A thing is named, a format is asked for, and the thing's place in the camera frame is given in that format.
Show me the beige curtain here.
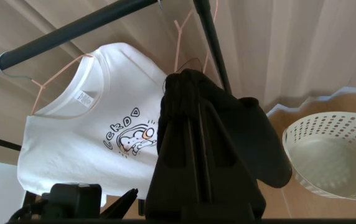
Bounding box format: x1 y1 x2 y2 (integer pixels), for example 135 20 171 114
0 0 356 166

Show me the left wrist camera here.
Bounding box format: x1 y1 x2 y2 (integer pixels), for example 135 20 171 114
40 182 103 220

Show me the white printed T-shirt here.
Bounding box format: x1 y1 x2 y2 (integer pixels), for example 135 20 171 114
16 42 169 207

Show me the black cable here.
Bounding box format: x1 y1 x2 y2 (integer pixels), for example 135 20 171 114
6 200 47 223

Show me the black clothes rack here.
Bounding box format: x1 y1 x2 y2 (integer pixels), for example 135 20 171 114
0 0 232 217

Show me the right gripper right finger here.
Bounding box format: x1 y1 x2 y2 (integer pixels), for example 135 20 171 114
199 100 266 218

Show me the pink clothes hanger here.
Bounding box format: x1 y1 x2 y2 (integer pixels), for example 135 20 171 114
0 51 104 121
172 0 220 75

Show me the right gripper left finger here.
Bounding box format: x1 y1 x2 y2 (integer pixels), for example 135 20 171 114
145 99 202 218

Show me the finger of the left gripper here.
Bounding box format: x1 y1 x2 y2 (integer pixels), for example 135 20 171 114
99 187 139 219

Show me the white laundry basket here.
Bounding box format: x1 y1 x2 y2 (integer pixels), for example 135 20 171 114
282 111 356 201

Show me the black knit garment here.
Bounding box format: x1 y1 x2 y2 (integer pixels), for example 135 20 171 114
157 68 293 189

